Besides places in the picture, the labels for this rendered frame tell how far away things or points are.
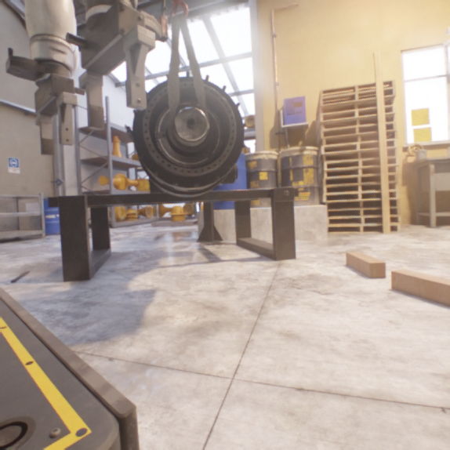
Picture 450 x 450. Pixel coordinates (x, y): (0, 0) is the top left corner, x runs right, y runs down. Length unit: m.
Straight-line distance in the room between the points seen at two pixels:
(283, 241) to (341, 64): 4.52
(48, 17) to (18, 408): 0.72
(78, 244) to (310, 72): 5.33
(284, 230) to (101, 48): 2.14
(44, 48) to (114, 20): 0.31
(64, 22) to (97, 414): 0.75
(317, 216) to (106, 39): 3.45
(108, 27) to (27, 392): 0.48
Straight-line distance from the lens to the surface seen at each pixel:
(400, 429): 0.84
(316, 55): 6.39
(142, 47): 0.45
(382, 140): 4.56
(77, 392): 0.36
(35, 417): 0.34
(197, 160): 1.30
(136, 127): 1.31
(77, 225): 2.21
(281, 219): 2.42
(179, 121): 1.18
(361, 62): 6.36
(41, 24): 0.80
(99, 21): 0.54
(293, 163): 4.31
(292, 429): 0.78
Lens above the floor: 0.51
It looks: 1 degrees down
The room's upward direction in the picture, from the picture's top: 3 degrees counter-clockwise
